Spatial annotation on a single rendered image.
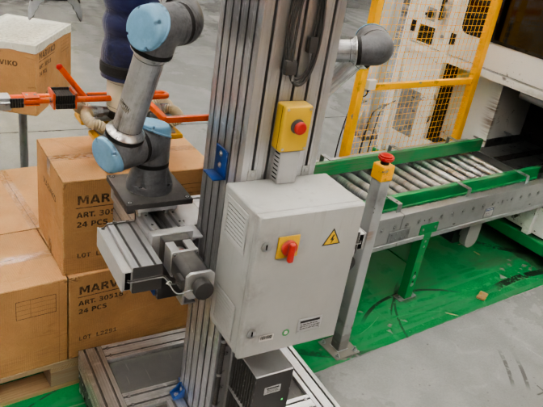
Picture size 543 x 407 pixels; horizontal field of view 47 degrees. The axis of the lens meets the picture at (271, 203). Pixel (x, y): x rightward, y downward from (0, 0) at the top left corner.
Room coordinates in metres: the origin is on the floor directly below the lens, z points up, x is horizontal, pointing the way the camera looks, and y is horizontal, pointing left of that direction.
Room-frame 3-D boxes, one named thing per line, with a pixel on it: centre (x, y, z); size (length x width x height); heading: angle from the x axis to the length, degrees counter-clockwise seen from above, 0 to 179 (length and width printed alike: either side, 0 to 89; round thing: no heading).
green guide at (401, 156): (3.68, -0.70, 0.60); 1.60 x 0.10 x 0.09; 129
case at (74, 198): (2.29, 0.60, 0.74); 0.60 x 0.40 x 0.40; 125
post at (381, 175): (2.49, -0.44, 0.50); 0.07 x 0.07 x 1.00; 39
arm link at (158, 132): (1.84, 0.41, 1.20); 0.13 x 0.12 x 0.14; 149
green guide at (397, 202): (3.27, -1.04, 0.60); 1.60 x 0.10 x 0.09; 129
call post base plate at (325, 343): (2.49, -0.44, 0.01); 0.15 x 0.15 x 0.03; 39
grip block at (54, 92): (2.15, 0.81, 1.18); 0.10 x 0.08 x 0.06; 35
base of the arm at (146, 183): (1.85, 0.41, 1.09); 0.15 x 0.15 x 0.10
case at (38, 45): (3.58, 1.59, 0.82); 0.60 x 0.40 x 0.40; 2
